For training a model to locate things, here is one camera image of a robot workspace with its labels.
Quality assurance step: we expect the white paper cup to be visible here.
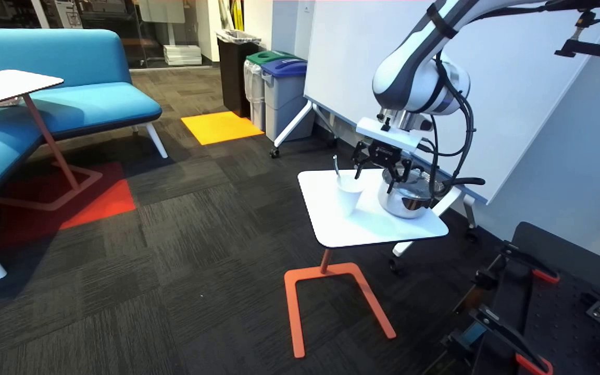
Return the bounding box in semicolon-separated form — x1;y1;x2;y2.
336;177;367;218

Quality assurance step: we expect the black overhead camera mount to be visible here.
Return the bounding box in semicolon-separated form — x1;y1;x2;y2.
555;4;600;62

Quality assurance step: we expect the white rolling whiteboard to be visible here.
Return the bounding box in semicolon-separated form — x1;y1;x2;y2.
269;0;600;261

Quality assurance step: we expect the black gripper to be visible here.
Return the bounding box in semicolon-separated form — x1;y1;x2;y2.
351;137;421;195

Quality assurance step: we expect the grey bin with green lid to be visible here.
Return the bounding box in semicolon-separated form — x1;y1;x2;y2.
241;49;295;132

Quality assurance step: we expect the silver pen in cup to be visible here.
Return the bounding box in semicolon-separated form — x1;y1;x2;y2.
331;152;345;187

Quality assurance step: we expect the black trash bin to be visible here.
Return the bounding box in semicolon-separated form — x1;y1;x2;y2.
215;30;265;119

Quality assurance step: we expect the white side table orange base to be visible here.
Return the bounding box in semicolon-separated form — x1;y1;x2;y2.
283;167;452;361

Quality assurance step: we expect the steel pot with black handle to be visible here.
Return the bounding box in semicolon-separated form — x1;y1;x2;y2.
376;174;449;220

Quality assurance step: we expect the small white table red frame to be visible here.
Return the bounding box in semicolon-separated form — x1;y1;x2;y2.
0;66;103;214

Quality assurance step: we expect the grey bin with blue lid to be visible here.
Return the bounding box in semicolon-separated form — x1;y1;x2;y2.
260;56;317;143

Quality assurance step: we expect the black perforated mounting board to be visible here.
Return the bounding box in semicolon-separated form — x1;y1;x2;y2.
493;220;600;375

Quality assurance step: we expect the black clamp with orange tips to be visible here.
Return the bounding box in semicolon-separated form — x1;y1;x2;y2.
493;246;562;288
475;309;556;375

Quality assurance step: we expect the white low box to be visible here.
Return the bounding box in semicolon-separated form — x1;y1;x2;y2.
163;41;205;69

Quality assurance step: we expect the blue sofa with white legs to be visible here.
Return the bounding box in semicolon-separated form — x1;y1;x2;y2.
0;28;171;281

